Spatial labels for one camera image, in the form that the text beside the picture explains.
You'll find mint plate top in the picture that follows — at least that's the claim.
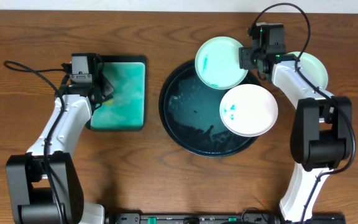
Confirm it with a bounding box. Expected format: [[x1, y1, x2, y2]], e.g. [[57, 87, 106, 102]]
[[195, 36, 248, 90]]

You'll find mint plate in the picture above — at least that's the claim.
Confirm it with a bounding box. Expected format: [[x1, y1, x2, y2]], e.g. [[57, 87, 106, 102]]
[[300, 52, 329, 90], [195, 36, 248, 90]]

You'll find yellow green sponge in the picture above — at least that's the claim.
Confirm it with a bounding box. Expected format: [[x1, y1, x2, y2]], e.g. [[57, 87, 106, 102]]
[[103, 99, 114, 105]]

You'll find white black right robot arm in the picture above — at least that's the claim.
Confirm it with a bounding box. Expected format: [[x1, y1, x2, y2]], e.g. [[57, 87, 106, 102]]
[[239, 45, 356, 223]]

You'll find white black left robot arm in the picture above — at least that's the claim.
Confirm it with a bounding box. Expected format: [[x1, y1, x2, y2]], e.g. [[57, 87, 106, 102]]
[[6, 53, 114, 223]]

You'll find green rectangular soap tray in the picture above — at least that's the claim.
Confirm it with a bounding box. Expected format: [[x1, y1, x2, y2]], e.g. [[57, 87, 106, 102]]
[[86, 55, 147, 131]]

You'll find round black tray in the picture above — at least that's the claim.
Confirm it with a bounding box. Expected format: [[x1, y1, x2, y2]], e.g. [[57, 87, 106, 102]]
[[158, 60, 257, 157]]

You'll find white plate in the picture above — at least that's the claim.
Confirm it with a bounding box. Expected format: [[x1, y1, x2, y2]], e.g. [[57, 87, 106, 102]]
[[219, 84, 278, 137]]

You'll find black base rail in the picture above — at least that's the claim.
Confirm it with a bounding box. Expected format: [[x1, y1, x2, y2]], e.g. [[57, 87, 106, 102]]
[[104, 212, 347, 224]]

